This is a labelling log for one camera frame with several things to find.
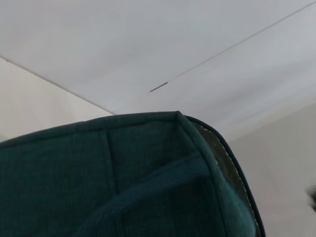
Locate dark teal insulated lunch bag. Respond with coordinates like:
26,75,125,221
0,110,267,237

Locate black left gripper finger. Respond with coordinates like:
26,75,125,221
305,186,316,217

